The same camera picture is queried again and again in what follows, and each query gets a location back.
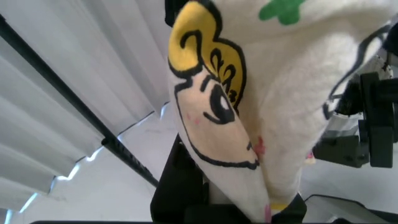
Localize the white curtain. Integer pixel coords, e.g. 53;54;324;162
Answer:
0;0;175;212

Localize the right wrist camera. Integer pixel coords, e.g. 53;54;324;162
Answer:
312;119;371;169

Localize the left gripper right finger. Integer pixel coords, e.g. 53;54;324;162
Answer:
270;192;307;222

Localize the black short-sleeved shirt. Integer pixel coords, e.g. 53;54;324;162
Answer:
164;0;190;28

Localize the cream printed garment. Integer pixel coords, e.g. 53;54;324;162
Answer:
166;0;398;222

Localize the black clothes rack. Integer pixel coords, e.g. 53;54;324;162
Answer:
0;14;159;187

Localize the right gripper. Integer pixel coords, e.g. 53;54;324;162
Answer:
359;71;398;169

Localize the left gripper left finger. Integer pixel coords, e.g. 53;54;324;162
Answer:
150;133;210;222

